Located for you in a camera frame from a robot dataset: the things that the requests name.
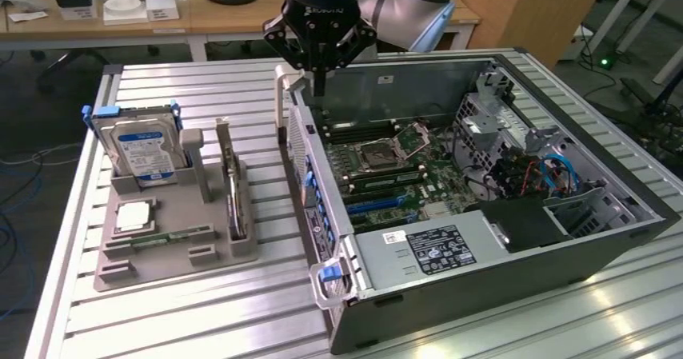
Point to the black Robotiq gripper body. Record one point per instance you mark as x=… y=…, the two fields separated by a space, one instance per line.
x=321 y=19

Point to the green graphics card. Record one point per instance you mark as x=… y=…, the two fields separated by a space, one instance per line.
x=233 y=191

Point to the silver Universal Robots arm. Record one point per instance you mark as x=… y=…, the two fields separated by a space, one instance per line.
x=395 y=11

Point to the plain white labelled box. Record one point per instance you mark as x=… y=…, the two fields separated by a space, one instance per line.
x=161 y=11

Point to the open metal socket cover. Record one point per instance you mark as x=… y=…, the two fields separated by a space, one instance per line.
x=417 y=137

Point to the white box with round hollow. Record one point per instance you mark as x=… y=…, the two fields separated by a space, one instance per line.
x=126 y=13

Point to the CPU socket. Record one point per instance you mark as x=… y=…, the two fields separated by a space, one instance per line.
x=381 y=155

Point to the wooden cabinet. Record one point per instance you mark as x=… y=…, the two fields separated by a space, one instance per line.
x=534 y=15

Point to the silver drive cage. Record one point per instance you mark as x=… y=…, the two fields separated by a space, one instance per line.
x=483 y=135

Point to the green motherboard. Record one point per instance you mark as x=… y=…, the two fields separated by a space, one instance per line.
x=441 y=163

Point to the black RAM stick green label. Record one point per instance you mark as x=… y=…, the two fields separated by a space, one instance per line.
x=385 y=179

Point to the white box with black top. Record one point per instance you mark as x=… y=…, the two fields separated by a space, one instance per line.
x=78 y=11

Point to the black office chair base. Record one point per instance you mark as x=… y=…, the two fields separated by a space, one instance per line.
x=70 y=61

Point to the hard disk in blue caddy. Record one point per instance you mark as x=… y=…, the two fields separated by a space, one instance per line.
x=142 y=155

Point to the white box with red button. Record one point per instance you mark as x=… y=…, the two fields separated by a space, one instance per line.
x=580 y=49

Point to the wooden desk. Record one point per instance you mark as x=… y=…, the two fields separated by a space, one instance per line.
x=54 y=27

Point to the blue expansion slot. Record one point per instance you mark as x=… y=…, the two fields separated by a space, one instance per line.
x=374 y=206

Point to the black power connector bundle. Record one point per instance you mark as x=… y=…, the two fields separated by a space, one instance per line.
x=505 y=177

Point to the white paper slip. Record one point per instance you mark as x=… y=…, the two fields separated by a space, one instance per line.
x=27 y=16

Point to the grey parts rack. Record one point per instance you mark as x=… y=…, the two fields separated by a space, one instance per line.
x=171 y=215

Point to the silver CPU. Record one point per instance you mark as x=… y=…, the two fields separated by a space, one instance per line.
x=134 y=217

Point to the green bare RAM stick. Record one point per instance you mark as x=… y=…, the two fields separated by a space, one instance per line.
x=161 y=240

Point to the black floor equipment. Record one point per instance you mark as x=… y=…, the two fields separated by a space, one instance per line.
x=657 y=103

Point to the grey power supply unit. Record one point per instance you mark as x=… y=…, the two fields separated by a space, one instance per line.
x=385 y=267

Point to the silver disk bay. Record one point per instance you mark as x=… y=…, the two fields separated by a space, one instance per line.
x=577 y=211

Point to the blue case latch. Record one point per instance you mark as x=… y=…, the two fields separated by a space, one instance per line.
x=329 y=275

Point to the black open PC case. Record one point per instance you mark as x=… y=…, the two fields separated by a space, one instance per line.
x=481 y=287

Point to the green lit power switch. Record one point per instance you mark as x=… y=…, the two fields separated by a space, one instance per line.
x=605 y=62

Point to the white desk frame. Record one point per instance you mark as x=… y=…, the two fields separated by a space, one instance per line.
x=620 y=9

